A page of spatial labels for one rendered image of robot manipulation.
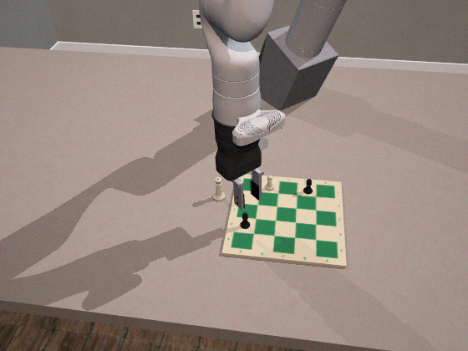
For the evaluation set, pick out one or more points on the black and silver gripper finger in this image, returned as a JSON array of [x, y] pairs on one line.
[[239, 197], [256, 183]]

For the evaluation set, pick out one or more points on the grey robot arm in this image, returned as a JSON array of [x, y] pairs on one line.
[[229, 25]]

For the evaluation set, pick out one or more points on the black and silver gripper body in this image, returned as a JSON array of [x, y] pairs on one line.
[[240, 123]]

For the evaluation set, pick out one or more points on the black pawn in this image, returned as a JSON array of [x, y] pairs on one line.
[[245, 224], [308, 189]]

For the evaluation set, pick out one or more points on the white queen chess piece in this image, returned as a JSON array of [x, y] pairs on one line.
[[218, 195]]

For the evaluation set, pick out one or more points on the white pawn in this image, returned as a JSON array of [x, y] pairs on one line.
[[269, 186]]

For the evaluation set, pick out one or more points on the green and cream chessboard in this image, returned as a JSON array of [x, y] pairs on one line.
[[288, 225]]

